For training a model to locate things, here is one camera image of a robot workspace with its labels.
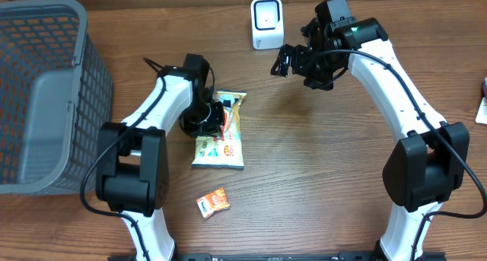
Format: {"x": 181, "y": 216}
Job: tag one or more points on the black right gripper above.
{"x": 326, "y": 79}

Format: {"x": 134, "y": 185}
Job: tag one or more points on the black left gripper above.
{"x": 208, "y": 128}

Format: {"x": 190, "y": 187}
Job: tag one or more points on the yellow snack bag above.
{"x": 224, "y": 150}

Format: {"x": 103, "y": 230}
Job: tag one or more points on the small orange snack packet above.
{"x": 213, "y": 202}

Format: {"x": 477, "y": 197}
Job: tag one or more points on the red purple Carefree pad pack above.
{"x": 484, "y": 86}

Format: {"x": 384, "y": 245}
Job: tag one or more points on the white tube with gold cap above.
{"x": 481, "y": 116}

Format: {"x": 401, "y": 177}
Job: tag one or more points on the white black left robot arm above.
{"x": 129, "y": 179}

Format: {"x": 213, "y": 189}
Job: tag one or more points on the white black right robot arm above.
{"x": 428, "y": 161}

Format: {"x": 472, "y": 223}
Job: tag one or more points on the grey plastic mesh basket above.
{"x": 56, "y": 92}

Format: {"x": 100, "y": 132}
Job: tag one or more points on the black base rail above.
{"x": 343, "y": 256}

